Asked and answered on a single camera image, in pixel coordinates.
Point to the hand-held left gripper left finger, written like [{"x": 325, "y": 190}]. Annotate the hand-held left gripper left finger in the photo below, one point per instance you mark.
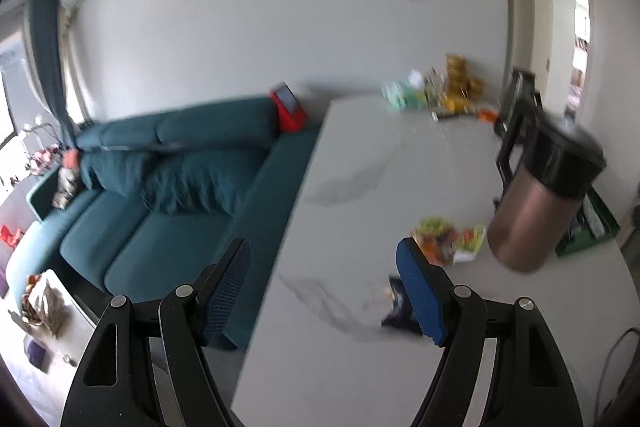
[{"x": 227, "y": 292}]

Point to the white coffee table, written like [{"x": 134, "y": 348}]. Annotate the white coffee table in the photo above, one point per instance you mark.
[{"x": 70, "y": 332}]

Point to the copper and black canister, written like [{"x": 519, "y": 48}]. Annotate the copper and black canister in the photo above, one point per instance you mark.
[{"x": 535, "y": 217}]

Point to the glass bottle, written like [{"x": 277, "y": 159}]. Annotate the glass bottle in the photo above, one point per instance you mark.
[{"x": 434, "y": 87}]

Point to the green tissue pack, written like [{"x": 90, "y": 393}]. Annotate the green tissue pack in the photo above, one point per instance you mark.
[{"x": 402, "y": 94}]

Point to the small orange object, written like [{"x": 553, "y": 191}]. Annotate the small orange object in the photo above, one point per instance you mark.
[{"x": 487, "y": 114}]

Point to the clear bag of orange snacks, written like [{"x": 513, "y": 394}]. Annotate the clear bag of orange snacks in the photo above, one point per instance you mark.
[{"x": 440, "y": 237}]

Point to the teal sofa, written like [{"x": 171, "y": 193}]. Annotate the teal sofa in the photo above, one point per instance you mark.
[{"x": 150, "y": 252}]

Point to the teal curtain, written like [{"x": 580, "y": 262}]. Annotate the teal curtain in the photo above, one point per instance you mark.
[{"x": 50, "y": 67}]

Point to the dark remote control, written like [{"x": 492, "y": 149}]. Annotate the dark remote control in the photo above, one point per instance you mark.
[{"x": 450, "y": 114}]

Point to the purple object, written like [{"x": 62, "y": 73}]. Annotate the purple object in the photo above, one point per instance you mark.
[{"x": 37, "y": 353}]

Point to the red smart display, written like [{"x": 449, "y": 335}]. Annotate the red smart display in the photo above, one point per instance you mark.
[{"x": 287, "y": 107}]

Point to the green tray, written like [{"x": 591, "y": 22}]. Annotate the green tray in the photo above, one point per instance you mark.
[{"x": 597, "y": 232}]

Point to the black snack packet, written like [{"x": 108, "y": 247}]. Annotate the black snack packet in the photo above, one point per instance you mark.
[{"x": 397, "y": 312}]

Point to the bag of brown nuts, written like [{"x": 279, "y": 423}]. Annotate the bag of brown nuts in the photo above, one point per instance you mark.
[{"x": 45, "y": 307}]

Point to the patterned cushion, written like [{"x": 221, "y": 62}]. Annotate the patterned cushion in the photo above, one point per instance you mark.
[{"x": 66, "y": 182}]

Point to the long silver snack packet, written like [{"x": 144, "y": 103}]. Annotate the long silver snack packet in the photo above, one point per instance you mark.
[{"x": 595, "y": 217}]

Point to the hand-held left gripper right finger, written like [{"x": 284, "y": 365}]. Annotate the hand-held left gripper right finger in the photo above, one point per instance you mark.
[{"x": 420, "y": 292}]

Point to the teal pillow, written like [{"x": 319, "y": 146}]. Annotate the teal pillow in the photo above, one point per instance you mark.
[
  {"x": 117, "y": 172},
  {"x": 200, "y": 184}
]

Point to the white drying rack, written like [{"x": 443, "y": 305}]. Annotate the white drying rack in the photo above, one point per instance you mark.
[{"x": 40, "y": 137}]

